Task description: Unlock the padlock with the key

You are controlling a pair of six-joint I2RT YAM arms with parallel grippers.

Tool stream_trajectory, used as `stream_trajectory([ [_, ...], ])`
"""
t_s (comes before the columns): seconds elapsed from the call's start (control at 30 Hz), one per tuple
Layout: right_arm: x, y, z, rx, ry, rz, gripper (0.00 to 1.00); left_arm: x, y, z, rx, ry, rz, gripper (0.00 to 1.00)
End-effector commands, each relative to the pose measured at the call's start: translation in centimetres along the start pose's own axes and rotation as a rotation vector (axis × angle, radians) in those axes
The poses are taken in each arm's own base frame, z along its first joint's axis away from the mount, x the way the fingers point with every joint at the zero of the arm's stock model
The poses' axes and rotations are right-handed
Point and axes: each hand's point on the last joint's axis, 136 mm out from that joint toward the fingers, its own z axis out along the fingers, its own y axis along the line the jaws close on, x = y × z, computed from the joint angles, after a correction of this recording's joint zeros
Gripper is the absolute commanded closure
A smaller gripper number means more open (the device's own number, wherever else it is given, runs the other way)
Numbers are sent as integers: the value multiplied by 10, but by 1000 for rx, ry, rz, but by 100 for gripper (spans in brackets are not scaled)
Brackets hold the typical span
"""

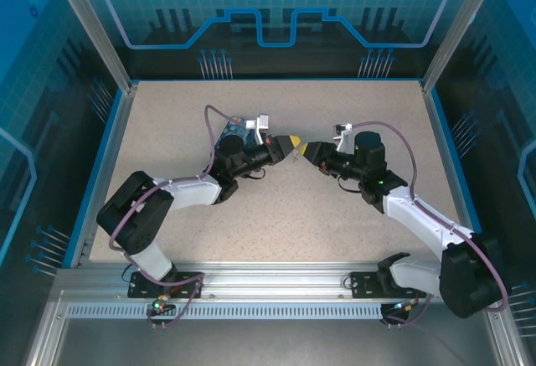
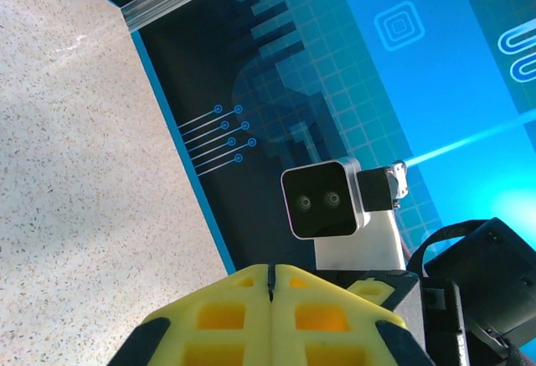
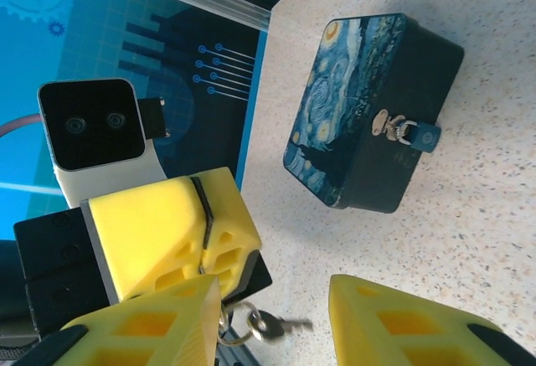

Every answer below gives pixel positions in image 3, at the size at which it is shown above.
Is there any blue padlock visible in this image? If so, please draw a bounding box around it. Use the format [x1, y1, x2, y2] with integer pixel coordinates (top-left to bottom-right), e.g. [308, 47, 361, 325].
[401, 118, 443, 154]

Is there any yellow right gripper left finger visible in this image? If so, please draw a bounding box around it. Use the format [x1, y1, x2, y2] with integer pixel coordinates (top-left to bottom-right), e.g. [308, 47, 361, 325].
[16, 276, 222, 366]

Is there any silver key ring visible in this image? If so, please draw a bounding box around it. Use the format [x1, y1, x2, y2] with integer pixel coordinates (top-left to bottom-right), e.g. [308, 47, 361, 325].
[215, 301, 263, 347]

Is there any black camera cable plug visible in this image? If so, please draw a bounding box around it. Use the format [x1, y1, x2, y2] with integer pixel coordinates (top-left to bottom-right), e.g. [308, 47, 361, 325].
[140, 95, 168, 140]

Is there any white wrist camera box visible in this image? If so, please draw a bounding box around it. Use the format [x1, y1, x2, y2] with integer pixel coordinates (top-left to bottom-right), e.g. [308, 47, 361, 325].
[36, 77, 168, 209]

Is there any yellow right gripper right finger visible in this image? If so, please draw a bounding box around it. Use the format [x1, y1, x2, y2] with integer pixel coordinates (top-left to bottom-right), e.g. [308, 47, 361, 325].
[328, 273, 536, 366]

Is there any starry night print box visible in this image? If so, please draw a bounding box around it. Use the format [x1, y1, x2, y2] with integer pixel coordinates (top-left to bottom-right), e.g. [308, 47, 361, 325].
[283, 13, 466, 215]

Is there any grey camera cable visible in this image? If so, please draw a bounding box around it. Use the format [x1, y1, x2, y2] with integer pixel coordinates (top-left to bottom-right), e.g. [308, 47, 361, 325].
[0, 114, 45, 137]

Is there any silver key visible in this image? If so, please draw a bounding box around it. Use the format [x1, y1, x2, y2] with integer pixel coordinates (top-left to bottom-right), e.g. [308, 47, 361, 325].
[249, 313, 315, 344]

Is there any silver metal hasp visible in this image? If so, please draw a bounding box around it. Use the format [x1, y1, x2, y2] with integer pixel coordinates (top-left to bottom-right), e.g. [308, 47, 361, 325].
[371, 108, 414, 145]

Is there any blue circuit print panel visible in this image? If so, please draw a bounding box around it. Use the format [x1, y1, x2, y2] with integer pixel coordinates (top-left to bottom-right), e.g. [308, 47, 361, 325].
[0, 0, 269, 241]

